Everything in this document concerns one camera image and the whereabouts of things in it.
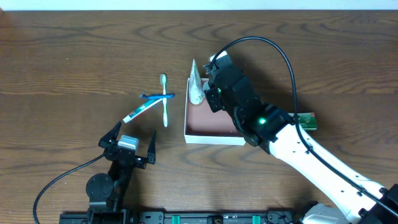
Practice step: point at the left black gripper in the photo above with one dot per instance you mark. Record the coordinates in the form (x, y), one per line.
(125, 154)

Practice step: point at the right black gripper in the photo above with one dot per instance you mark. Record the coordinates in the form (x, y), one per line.
(212, 74)

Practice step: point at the white lotion tube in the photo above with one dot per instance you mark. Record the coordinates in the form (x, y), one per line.
(195, 87)

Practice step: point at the blue disposable razor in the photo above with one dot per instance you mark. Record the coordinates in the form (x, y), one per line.
(156, 97)

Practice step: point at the green soap box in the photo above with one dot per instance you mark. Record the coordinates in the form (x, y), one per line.
(307, 121)

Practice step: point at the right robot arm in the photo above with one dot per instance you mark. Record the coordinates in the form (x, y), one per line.
(357, 198)

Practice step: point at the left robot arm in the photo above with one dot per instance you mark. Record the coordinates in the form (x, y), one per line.
(106, 191)

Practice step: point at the white box with pink interior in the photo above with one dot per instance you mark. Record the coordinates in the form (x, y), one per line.
(202, 126)

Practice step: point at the teal white toothpaste tube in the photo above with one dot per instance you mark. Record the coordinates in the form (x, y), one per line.
(142, 108)

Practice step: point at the green white toothbrush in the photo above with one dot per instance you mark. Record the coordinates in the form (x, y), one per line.
(163, 81)

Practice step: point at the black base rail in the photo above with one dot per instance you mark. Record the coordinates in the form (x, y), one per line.
(177, 217)

